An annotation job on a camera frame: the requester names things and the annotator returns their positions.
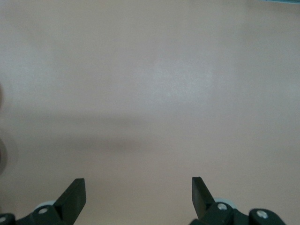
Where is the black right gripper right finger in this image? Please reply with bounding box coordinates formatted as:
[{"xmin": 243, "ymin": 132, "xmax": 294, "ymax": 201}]
[{"xmin": 189, "ymin": 176, "xmax": 286, "ymax": 225}]

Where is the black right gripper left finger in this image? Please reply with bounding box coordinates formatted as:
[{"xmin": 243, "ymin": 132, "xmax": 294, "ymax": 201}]
[{"xmin": 0, "ymin": 178, "xmax": 87, "ymax": 225}]

